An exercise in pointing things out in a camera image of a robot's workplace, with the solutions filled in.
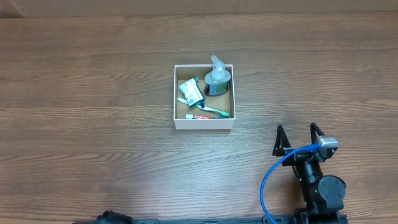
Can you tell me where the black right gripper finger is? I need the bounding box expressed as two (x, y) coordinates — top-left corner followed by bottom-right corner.
(310, 123), (325, 144)
(272, 124), (292, 157)

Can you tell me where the green white toothbrush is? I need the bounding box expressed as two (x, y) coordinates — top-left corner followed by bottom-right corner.
(177, 98), (230, 118)

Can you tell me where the clear soap pump bottle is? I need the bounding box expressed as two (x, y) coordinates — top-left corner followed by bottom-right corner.
(205, 55), (231, 96)

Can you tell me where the Colgate toothpaste tube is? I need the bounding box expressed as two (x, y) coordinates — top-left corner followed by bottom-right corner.
(185, 114), (218, 119)

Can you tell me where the green white soap packet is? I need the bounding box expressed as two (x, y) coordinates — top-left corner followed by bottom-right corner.
(179, 78), (205, 108)

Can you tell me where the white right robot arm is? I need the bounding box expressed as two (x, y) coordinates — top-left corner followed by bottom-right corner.
(272, 123), (348, 224)

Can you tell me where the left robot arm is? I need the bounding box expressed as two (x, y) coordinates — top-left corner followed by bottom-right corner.
(95, 210), (132, 224)

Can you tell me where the pink cardboard box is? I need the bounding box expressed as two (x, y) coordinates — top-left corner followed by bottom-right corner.
(173, 64), (236, 129)

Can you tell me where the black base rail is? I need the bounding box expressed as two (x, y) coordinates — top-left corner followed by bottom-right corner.
(73, 215), (349, 224)

